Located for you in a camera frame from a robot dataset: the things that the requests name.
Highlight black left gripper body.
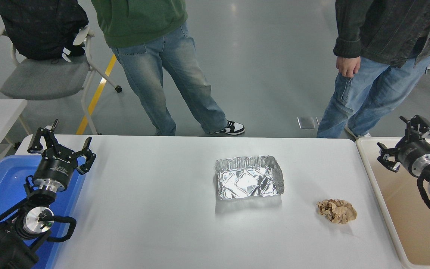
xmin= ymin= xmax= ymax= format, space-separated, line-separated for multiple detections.
xmin=32 ymin=149 xmax=80 ymax=186

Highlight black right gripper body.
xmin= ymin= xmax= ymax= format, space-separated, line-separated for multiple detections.
xmin=397 ymin=140 xmax=430 ymax=176

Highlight tan paper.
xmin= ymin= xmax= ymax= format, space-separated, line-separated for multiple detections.
xmin=317 ymin=199 xmax=358 ymax=225

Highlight silver foil tray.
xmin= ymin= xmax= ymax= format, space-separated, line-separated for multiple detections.
xmin=215 ymin=155 xmax=286 ymax=200

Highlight person's hand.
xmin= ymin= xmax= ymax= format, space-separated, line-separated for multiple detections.
xmin=336 ymin=56 xmax=361 ymax=78

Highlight large pale bin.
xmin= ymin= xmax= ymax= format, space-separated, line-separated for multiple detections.
xmin=356 ymin=137 xmax=430 ymax=269

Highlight blue plastic tray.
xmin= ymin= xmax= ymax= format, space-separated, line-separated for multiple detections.
xmin=0 ymin=154 xmax=87 ymax=269

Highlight grey white chair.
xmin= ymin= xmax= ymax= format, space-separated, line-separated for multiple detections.
xmin=0 ymin=25 xmax=123 ymax=135

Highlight person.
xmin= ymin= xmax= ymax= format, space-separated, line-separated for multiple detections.
xmin=91 ymin=0 xmax=245 ymax=136
xmin=316 ymin=0 xmax=430 ymax=140

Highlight black backpack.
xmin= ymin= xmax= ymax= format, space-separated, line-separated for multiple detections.
xmin=0 ymin=0 xmax=90 ymax=61

